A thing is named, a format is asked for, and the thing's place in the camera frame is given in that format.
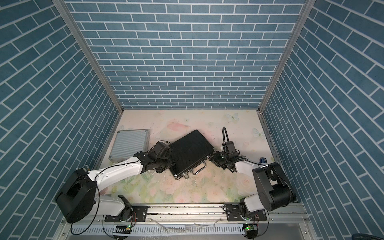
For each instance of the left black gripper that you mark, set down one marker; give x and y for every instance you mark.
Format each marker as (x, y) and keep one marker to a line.
(170, 165)

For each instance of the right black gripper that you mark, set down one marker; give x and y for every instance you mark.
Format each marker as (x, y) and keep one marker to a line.
(215, 159)

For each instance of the black poker case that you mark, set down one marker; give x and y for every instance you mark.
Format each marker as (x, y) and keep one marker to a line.
(189, 152)

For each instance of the silver aluminium poker case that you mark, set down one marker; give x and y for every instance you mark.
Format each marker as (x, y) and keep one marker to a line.
(127, 143)

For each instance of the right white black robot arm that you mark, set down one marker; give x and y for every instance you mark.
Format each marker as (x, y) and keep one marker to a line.
(274, 189)

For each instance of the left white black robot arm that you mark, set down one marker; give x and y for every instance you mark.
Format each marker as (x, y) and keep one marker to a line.
(81, 196)

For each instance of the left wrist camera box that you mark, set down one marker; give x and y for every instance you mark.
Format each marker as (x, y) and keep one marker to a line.
(162, 150)

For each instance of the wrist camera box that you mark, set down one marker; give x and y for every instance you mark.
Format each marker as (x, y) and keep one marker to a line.
(229, 148)
(162, 150)

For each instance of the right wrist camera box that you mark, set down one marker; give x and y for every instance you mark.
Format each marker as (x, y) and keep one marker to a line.
(229, 148)

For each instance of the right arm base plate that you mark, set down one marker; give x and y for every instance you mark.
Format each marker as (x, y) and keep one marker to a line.
(238, 212)

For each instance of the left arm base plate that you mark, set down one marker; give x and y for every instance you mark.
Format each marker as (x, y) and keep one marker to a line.
(133, 215)

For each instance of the aluminium front rail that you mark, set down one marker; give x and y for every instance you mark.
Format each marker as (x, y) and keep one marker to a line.
(199, 218)

